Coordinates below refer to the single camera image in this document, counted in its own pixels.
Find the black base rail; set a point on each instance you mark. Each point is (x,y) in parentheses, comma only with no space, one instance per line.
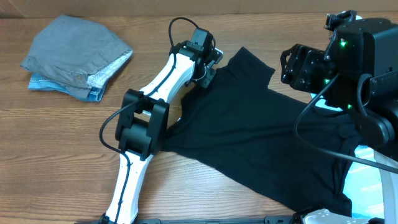
(281,219)

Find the black t-shirt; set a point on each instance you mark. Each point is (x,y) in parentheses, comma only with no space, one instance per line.
(244,130)

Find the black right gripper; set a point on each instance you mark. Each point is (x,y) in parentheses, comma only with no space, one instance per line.
(295,71)

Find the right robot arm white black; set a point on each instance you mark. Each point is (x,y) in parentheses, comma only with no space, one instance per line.
(357,74)

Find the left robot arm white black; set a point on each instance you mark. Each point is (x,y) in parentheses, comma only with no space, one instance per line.
(143,118)

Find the folded grey shorts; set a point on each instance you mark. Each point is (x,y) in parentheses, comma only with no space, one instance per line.
(77,54)

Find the light blue printed t-shirt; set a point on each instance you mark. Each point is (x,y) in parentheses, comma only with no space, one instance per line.
(363,187)

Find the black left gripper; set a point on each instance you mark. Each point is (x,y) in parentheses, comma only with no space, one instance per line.
(205,79)

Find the folded light blue garment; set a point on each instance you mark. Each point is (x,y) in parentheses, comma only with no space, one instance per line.
(40,83)

